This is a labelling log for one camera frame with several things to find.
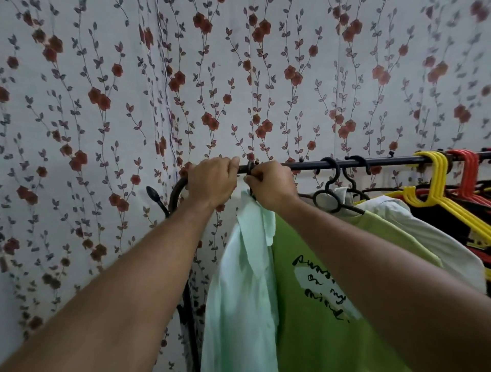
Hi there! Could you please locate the person's left hand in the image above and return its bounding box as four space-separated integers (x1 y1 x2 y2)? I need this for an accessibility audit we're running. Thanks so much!
187 156 241 210

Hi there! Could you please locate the person's right hand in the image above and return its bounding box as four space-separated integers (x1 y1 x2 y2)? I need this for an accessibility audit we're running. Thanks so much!
243 160 301 213

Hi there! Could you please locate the black hanger with mint shirt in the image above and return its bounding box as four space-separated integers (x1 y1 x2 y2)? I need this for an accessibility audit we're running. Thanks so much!
245 160 258 201

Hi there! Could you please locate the black metal clothes rack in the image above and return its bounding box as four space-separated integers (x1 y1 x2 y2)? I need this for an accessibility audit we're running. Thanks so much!
146 150 491 372

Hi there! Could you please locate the person's right forearm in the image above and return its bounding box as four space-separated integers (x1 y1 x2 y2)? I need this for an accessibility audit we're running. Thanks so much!
270 197 491 372

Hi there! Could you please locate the person's left forearm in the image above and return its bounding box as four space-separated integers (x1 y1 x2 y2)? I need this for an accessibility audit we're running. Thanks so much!
0 198 215 372

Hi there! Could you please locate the black hanger with green t-shirt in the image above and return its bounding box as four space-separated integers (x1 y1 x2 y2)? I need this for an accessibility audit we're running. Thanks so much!
299 156 366 215

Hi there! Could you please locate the black hanger with white shirt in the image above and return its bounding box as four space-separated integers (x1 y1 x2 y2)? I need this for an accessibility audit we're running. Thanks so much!
341 155 372 202

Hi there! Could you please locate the mint green shirt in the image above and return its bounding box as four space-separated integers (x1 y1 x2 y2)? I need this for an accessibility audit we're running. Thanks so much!
200 189 281 372

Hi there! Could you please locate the white floral curtain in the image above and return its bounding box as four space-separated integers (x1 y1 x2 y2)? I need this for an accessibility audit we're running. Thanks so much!
0 0 491 372

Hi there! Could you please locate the green printed t-shirt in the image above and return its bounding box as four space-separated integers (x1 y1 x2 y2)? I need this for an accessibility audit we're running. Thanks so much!
270 210 444 372

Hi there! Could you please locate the bunch of yellow plastic hangers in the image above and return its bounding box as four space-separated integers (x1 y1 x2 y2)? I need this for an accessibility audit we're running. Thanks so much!
353 150 491 247

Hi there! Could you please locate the white shirt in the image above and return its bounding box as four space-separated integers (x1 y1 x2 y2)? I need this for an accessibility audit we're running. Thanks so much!
318 187 488 295

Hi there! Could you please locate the dark patterned garment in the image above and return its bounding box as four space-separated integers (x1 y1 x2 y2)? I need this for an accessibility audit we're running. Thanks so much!
406 191 491 296

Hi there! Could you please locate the bunch of red plastic hangers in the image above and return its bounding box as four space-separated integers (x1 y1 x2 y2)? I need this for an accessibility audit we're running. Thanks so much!
402 148 491 208

